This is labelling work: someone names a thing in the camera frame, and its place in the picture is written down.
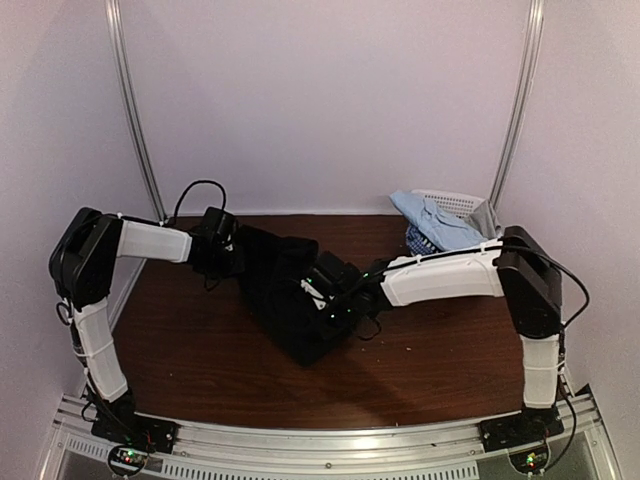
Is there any left aluminium frame post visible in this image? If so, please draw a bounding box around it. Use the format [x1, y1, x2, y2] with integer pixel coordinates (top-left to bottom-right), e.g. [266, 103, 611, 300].
[104, 0, 167, 222]

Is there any aluminium frame post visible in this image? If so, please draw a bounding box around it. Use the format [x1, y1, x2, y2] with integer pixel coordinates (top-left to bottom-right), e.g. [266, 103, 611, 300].
[104, 0, 167, 222]
[489, 0, 545, 209]

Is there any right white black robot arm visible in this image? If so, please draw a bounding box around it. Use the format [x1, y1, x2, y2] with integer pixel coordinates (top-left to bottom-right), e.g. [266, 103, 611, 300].
[296, 226, 564, 442]

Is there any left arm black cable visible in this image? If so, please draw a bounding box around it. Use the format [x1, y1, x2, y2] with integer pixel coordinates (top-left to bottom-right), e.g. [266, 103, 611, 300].
[159, 179, 227, 224]

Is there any white perforated plastic basket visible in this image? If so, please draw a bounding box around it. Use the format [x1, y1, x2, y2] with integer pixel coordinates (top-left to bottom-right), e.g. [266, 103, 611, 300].
[409, 189, 486, 220]

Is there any right aluminium frame post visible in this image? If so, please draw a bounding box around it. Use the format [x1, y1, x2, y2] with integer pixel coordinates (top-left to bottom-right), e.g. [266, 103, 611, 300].
[489, 0, 545, 209]

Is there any grey shirt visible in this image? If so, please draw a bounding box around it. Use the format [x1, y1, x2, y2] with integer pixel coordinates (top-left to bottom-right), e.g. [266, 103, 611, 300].
[463, 200, 503, 240]

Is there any front aluminium rail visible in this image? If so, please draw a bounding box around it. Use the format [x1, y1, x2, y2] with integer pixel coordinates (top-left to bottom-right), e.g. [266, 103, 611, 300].
[36, 394, 622, 479]

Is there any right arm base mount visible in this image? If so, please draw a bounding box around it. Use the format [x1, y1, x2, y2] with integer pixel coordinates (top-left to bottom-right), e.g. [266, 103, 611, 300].
[479, 408, 564, 452]

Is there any black long sleeve shirt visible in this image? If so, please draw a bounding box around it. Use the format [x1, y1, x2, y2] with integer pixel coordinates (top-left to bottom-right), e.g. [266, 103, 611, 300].
[234, 225, 352, 367]

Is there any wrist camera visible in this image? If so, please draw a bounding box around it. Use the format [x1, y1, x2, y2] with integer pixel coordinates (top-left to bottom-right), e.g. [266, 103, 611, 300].
[219, 235, 236, 257]
[300, 279, 330, 310]

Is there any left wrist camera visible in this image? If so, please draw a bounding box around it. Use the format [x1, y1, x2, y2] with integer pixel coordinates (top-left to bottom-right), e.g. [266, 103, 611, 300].
[219, 235, 236, 257]

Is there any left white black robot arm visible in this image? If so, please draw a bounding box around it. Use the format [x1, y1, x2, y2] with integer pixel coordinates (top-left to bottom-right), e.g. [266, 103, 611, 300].
[49, 207, 243, 444]

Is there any left circuit board with LEDs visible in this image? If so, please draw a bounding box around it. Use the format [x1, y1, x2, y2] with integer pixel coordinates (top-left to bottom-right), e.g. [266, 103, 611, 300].
[106, 445, 150, 478]

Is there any blue checkered shirt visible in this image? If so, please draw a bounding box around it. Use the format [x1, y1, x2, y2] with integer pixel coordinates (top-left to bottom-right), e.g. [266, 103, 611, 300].
[405, 224, 440, 256]

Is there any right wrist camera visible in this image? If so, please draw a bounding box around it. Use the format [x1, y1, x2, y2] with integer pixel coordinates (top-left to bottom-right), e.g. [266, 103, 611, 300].
[300, 279, 330, 310]

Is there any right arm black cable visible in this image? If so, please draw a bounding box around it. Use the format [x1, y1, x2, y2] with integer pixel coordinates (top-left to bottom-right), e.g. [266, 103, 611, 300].
[349, 239, 590, 326]

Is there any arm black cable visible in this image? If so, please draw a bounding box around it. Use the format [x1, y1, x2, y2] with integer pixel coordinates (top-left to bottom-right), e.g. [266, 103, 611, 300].
[159, 179, 227, 224]
[349, 239, 590, 326]

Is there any light blue shirt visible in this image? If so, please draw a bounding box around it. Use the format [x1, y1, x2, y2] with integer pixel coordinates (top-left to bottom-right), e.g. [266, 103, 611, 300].
[389, 190, 487, 253]

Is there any right circuit board with LEDs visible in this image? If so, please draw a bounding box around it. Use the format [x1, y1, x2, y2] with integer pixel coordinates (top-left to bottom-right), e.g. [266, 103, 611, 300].
[509, 445, 550, 476]

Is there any circuit board with leds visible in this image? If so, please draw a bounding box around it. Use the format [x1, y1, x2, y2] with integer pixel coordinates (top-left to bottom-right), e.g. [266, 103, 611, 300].
[509, 445, 550, 476]
[106, 445, 150, 478]

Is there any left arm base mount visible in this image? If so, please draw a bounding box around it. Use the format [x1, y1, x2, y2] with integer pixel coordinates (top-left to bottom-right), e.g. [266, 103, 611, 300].
[91, 412, 178, 454]

